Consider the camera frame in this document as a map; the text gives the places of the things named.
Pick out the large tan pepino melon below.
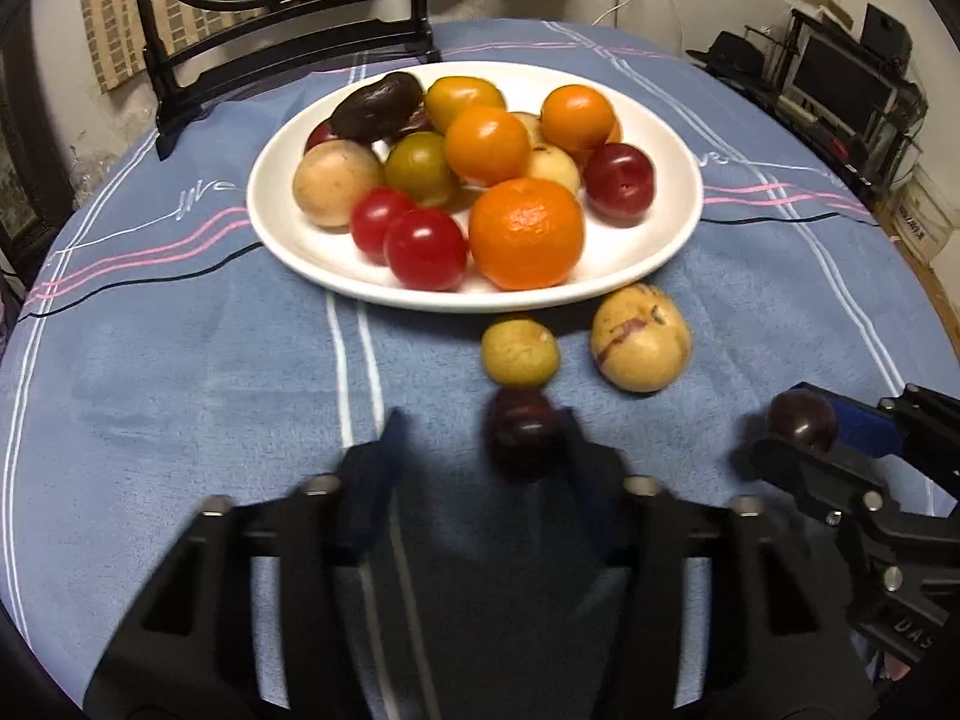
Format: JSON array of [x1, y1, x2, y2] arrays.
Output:
[[292, 139, 386, 228]]

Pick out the dark purple plum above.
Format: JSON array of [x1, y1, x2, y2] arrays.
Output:
[[484, 388, 565, 482], [770, 390, 839, 455]]

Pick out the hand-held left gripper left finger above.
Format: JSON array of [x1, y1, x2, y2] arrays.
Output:
[[82, 409, 410, 720]]

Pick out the yellow persimmon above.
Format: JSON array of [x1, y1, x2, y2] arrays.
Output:
[[424, 76, 507, 132]]

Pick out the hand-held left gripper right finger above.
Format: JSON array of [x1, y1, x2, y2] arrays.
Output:
[[559, 409, 878, 720]]

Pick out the red apple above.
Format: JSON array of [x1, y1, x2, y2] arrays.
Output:
[[583, 142, 656, 222]]

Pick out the black hat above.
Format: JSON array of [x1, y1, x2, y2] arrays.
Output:
[[686, 30, 781, 87]]

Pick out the orange mandarin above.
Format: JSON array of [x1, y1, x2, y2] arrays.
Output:
[[444, 105, 532, 187], [540, 85, 617, 152], [469, 177, 586, 292]]

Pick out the small red tomato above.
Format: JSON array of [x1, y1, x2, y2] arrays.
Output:
[[350, 188, 417, 256]]

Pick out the blue striped tablecloth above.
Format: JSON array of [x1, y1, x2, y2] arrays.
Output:
[[0, 19, 960, 720]]

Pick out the small tan longan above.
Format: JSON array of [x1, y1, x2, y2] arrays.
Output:
[[480, 319, 562, 389]]

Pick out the white oval plate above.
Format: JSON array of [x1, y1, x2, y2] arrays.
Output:
[[246, 60, 704, 314]]

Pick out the black speaker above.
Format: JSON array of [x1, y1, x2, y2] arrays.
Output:
[[861, 4, 912, 65]]

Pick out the computer monitor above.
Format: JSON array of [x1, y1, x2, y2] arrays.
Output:
[[791, 34, 901, 136]]

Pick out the pale pepino melon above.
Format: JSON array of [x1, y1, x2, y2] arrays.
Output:
[[525, 144, 582, 196]]

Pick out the dark purple mangosteen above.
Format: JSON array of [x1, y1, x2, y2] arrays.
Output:
[[390, 109, 440, 142]]

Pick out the green plum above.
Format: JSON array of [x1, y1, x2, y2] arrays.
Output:
[[385, 132, 460, 209]]

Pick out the beige streaked pepino melon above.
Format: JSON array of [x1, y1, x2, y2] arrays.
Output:
[[591, 281, 692, 394]]

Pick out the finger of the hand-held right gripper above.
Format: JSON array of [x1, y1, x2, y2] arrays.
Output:
[[750, 435, 932, 542], [795, 382, 960, 481]]

